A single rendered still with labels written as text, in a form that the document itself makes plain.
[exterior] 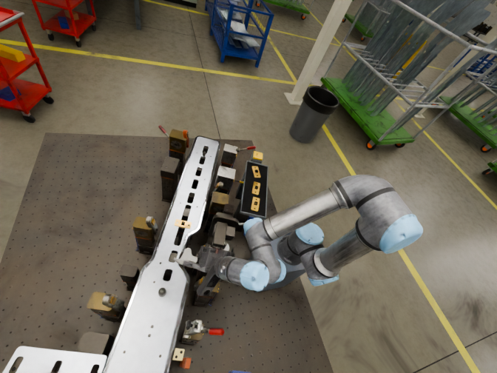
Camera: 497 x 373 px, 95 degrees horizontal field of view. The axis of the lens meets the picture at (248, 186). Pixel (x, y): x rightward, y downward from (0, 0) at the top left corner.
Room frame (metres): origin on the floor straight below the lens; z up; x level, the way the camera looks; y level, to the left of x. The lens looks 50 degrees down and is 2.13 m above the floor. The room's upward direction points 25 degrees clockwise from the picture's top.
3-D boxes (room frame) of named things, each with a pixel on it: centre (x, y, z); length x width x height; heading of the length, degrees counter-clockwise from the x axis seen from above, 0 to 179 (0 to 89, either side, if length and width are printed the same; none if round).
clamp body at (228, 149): (1.14, 0.20, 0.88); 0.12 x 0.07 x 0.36; 104
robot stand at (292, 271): (0.59, -0.34, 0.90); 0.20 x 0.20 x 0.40; 34
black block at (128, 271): (0.22, 0.34, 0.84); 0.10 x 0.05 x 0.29; 104
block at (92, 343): (-0.05, 0.29, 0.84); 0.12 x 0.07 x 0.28; 104
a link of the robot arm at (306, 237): (0.59, -0.34, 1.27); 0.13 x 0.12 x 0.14; 37
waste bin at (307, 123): (3.25, -0.42, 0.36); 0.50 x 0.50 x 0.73
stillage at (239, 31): (5.08, 1.53, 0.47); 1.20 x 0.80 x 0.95; 36
